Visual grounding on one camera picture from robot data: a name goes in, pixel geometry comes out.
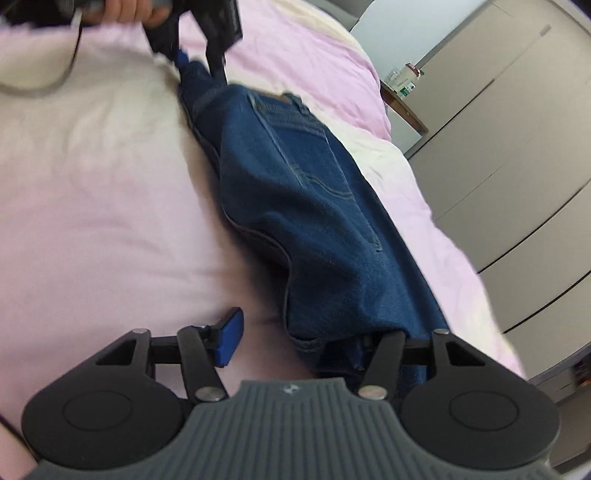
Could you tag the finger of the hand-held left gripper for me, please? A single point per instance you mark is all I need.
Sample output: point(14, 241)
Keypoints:
point(215, 62)
point(181, 62)

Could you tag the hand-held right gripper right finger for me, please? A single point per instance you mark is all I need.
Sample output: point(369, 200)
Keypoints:
point(388, 351)

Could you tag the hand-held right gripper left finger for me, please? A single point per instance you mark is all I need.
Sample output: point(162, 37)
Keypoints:
point(232, 336)

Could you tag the blue denim pants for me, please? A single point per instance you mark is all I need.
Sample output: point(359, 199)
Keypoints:
point(295, 221)

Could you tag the person's left hand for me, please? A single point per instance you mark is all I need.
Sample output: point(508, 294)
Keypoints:
point(124, 10)

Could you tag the pink and cream blanket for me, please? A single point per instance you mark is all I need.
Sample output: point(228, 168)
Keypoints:
point(92, 207)

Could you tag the white jar with green label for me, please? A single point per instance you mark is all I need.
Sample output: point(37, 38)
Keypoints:
point(410, 82)

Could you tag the brown wooden side table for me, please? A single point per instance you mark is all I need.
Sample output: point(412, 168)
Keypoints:
point(406, 108)

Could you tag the beige wardrobe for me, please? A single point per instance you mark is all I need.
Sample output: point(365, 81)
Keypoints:
point(508, 138)

